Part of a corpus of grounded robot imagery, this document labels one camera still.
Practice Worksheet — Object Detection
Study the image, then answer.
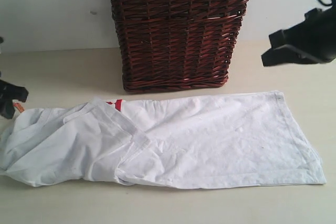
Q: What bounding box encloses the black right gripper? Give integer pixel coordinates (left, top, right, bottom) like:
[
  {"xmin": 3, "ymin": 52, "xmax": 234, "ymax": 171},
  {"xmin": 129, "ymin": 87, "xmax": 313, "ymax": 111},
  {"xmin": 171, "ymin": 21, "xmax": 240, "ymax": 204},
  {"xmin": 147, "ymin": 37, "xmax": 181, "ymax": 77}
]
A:
[{"xmin": 261, "ymin": 6, "xmax": 335, "ymax": 67}]

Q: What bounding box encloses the white t-shirt red lettering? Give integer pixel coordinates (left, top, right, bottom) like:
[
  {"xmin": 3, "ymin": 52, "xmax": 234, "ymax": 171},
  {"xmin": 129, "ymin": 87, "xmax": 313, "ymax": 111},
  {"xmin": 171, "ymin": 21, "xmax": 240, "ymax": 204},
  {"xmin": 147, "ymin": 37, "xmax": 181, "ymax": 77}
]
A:
[{"xmin": 1, "ymin": 91, "xmax": 326, "ymax": 189}]

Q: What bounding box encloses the dark red wicker basket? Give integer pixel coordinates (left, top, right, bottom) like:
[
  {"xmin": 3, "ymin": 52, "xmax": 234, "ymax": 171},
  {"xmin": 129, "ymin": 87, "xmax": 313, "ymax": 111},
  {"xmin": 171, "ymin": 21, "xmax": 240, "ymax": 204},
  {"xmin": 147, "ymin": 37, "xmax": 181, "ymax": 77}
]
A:
[{"xmin": 111, "ymin": 0, "xmax": 248, "ymax": 93}]

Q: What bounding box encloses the orange tape marker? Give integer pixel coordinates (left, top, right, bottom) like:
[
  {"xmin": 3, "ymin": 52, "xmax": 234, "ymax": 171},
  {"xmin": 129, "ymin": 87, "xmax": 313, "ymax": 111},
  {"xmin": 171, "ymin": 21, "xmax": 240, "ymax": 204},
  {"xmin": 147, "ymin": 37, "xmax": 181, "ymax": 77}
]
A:
[{"xmin": 13, "ymin": 102, "xmax": 25, "ymax": 113}]

